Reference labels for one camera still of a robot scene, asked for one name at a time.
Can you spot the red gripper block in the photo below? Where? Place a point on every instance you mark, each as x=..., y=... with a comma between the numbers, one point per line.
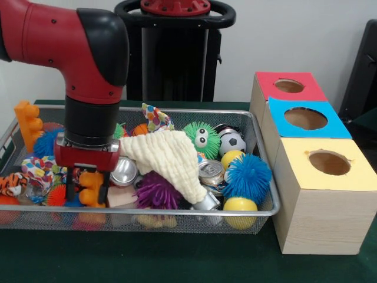
x=87, y=159

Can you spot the orange toy building block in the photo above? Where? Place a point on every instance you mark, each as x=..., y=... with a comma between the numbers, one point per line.
x=89, y=188
x=28, y=125

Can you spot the cream knitted cloth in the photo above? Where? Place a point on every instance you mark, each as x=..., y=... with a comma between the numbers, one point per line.
x=168, y=159

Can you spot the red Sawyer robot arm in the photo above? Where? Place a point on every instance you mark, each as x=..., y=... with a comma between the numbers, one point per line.
x=70, y=47

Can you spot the shallow clear mesh bin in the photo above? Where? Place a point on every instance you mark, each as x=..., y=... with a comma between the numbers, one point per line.
x=194, y=223

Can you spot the wooden box with three holes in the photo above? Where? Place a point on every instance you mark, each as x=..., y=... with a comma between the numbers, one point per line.
x=318, y=218

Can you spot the silver metal can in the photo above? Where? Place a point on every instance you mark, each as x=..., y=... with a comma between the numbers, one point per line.
x=123, y=172
x=211, y=173

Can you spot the small blue spiky ball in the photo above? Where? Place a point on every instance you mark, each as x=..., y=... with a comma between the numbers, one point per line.
x=47, y=144

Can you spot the purple spiky ball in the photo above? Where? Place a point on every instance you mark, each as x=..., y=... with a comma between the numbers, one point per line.
x=156, y=193

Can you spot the orange tiger striped toy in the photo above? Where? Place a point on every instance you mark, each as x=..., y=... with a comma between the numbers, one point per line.
x=10, y=184

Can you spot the colourful patterned cloth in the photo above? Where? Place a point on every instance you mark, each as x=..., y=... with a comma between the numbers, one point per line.
x=156, y=118

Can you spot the dark green table cloth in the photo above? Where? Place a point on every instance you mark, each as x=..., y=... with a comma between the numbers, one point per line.
x=177, y=259

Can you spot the silver metal pipe fitting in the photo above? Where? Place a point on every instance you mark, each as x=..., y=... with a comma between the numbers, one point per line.
x=206, y=202

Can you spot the green googly-eyed spiky ball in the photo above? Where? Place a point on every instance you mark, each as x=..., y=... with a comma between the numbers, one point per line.
x=202, y=140

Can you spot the yellow ball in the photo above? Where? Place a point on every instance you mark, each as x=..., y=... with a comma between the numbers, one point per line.
x=240, y=206
x=231, y=158

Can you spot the small soccer ball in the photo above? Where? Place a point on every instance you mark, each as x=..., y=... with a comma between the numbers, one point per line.
x=232, y=141

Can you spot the large blue spiky ball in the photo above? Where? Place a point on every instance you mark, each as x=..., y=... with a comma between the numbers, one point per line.
x=248, y=177

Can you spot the black chair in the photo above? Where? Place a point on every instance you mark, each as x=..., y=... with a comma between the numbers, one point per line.
x=362, y=76

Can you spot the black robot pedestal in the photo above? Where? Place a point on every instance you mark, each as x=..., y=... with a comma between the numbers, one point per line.
x=177, y=59

